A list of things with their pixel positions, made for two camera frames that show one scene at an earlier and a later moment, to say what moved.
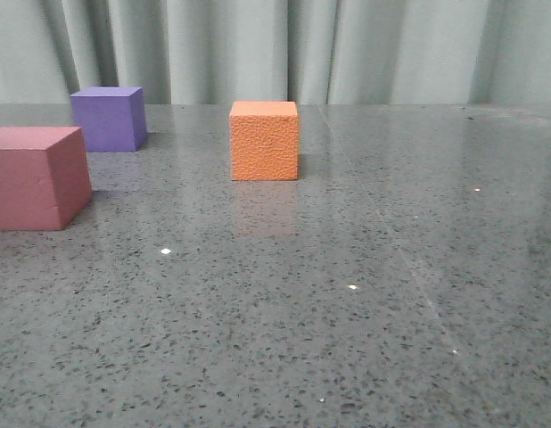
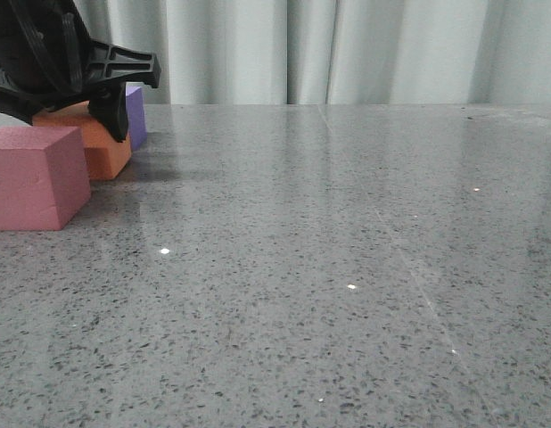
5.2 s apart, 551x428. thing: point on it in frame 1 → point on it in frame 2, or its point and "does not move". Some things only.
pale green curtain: (374, 53) does not move
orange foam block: (264, 140) → (106, 155)
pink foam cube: (39, 177) does not move
